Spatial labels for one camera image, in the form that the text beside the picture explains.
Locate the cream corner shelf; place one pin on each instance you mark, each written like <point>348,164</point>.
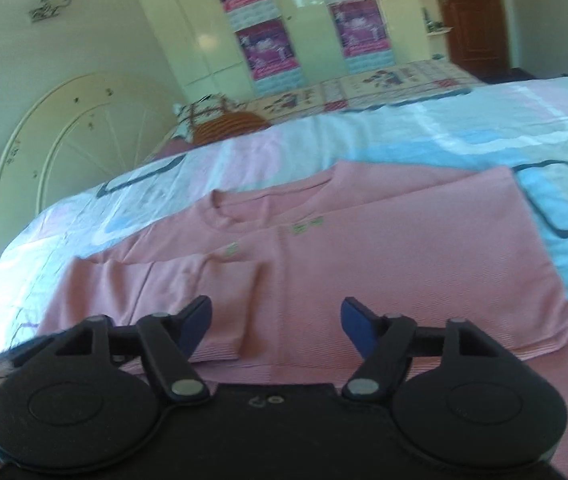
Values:
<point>431,27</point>

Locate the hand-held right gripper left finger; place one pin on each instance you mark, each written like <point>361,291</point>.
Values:
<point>197,316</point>

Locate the pastel patterned bedsheet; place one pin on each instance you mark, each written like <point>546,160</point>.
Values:
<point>414,132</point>

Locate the brown wooden door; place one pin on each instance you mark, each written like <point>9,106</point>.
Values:
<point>469,15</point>

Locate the pink knit sweater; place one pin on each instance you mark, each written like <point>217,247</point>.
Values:
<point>389,260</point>

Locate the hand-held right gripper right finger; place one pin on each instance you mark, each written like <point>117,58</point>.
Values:
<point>356,325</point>

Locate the cream glossy wardrobe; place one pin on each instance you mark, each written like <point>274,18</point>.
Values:
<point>188,20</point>

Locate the yellow printed blanket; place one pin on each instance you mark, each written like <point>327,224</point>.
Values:
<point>364,82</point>

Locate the cream round headboard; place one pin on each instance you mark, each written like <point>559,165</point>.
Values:
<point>28,150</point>

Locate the orange striped cushion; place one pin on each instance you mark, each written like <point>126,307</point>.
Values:
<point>229,125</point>

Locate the checked patterned pillow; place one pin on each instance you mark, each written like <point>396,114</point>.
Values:
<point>203,107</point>

